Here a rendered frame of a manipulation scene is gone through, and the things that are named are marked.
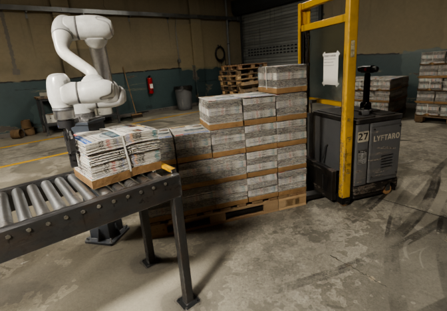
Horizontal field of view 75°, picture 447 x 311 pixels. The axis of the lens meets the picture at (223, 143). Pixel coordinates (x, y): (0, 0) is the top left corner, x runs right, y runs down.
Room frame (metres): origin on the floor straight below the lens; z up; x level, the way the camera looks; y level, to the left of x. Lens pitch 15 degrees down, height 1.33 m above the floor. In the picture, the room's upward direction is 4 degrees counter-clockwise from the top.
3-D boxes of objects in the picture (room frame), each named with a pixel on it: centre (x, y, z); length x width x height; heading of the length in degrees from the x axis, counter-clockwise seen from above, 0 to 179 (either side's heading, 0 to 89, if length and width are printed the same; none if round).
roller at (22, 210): (1.21, 0.94, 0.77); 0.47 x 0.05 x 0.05; 38
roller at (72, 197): (1.33, 0.78, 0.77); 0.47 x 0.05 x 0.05; 38
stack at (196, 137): (2.42, 0.15, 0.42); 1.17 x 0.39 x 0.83; 106
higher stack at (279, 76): (2.62, -0.55, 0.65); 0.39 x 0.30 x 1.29; 16
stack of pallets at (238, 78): (9.23, -0.77, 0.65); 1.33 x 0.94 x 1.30; 132
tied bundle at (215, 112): (2.46, 0.01, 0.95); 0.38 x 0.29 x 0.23; 15
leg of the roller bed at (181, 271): (1.41, 0.27, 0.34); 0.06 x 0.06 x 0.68; 38
